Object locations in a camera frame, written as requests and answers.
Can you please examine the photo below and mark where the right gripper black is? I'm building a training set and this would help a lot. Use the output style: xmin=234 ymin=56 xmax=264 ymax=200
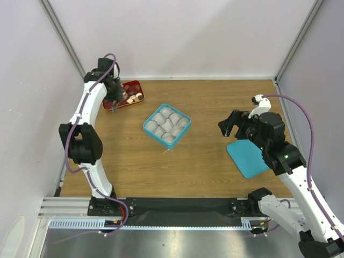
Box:
xmin=217 ymin=109 xmax=268 ymax=151

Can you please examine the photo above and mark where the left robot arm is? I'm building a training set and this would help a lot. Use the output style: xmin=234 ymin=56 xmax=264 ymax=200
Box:
xmin=59 ymin=53 xmax=125 ymax=217

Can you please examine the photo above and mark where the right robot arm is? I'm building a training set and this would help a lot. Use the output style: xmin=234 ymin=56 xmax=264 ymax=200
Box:
xmin=218 ymin=110 xmax=343 ymax=257

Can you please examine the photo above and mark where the red tray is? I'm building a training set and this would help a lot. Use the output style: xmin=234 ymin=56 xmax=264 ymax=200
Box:
xmin=102 ymin=80 xmax=145 ymax=111

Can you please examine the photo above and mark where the blue tin lid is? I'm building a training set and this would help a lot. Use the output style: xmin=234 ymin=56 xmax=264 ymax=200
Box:
xmin=226 ymin=140 xmax=269 ymax=179

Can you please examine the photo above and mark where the blue tin box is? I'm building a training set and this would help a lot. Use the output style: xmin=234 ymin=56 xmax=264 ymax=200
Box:
xmin=143 ymin=104 xmax=191 ymax=150

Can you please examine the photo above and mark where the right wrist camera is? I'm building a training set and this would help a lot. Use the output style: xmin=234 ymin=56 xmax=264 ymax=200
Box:
xmin=248 ymin=94 xmax=271 ymax=119

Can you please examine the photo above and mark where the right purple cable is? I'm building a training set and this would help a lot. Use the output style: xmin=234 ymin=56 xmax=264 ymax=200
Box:
xmin=262 ymin=94 xmax=344 ymax=242

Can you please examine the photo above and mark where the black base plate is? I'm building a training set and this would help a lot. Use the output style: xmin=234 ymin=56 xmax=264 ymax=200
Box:
xmin=88 ymin=197 xmax=259 ymax=228

